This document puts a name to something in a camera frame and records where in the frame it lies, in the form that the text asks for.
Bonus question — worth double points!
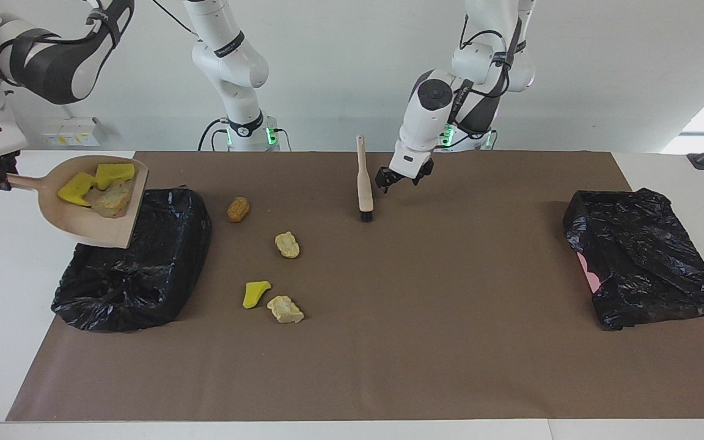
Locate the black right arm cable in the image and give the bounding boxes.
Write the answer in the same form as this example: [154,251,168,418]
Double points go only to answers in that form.
[86,0,197,37]

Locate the black bag lined bin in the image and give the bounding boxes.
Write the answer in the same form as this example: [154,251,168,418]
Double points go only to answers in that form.
[51,186,213,333]

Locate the brown table mat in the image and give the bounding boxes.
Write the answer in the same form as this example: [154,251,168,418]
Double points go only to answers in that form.
[5,151,704,422]

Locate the black bag pink bin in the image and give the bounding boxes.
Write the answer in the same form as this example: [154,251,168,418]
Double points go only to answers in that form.
[563,188,704,331]

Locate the beige sponge chunk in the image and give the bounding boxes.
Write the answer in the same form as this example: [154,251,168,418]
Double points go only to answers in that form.
[91,179,133,219]
[266,295,305,324]
[275,231,301,259]

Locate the black base power cable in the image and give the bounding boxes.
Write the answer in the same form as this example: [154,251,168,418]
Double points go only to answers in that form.
[198,118,230,152]

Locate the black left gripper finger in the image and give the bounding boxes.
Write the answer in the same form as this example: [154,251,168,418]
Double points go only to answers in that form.
[375,166,398,195]
[413,158,436,187]

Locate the yellow sponge piece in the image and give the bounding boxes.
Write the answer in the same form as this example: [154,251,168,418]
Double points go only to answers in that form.
[57,172,97,207]
[94,163,136,191]
[243,280,272,310]

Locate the white wall socket box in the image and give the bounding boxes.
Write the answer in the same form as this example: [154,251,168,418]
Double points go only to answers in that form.
[40,117,100,147]

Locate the beige brush black bristles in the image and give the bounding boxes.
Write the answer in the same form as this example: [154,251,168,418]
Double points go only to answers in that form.
[356,134,375,222]

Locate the brown oval sponge piece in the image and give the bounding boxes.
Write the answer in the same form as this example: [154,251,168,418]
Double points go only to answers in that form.
[227,196,250,223]

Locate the beige plastic dustpan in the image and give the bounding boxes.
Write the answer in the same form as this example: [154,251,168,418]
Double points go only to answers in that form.
[0,155,150,249]

